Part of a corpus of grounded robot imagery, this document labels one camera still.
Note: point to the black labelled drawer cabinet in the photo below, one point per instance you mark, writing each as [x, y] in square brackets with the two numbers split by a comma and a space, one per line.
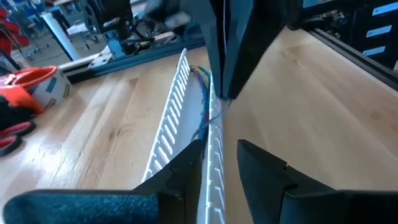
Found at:
[373, 31]

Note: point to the light grey metal beam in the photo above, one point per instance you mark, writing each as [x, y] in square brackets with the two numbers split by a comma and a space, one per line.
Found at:
[60, 37]

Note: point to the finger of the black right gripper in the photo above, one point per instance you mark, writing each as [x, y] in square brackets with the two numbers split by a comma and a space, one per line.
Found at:
[211, 37]
[258, 37]

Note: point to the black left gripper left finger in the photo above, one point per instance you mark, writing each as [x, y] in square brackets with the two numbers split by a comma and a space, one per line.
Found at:
[180, 186]

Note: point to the orange tape dispenser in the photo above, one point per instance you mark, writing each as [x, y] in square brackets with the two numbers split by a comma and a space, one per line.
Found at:
[31, 77]

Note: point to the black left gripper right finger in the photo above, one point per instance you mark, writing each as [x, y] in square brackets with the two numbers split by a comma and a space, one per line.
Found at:
[264, 186]

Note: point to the blue aluminium rail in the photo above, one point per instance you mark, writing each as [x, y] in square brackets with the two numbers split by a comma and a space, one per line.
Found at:
[140, 59]

